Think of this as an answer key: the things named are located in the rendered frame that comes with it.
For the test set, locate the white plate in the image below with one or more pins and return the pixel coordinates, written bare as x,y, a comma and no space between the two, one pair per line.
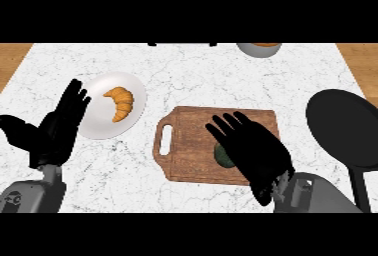
113,105

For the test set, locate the dark green squash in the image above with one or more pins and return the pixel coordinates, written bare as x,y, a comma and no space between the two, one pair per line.
223,157

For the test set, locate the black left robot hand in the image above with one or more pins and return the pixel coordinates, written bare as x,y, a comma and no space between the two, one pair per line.
58,133

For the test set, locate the orange croissant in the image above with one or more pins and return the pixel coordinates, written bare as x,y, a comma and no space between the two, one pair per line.
120,102

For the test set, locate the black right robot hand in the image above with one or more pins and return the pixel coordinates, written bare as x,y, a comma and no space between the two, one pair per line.
256,146

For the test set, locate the black frying pan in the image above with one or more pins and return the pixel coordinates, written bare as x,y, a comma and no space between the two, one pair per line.
348,133

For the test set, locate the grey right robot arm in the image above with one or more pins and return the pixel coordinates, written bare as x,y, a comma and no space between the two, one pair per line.
315,195

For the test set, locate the brown wooden cutting board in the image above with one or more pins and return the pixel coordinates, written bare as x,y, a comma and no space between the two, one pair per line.
192,146

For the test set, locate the grey bowl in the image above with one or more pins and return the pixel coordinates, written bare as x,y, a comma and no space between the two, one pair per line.
259,49

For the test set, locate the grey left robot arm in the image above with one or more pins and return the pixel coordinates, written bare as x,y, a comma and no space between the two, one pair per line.
33,195

